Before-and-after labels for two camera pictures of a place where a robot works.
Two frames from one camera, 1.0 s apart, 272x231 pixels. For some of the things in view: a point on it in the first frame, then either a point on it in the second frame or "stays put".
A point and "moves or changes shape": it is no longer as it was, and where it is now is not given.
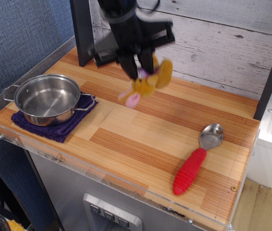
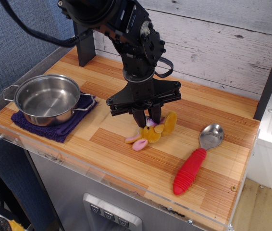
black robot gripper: (133, 36) -> (144, 90)
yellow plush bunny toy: (147, 83) moves or changes shape
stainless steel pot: (48, 99) stays put
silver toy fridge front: (68, 184) stays put
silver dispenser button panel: (101, 215) stays put
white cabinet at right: (269, 164) stays put
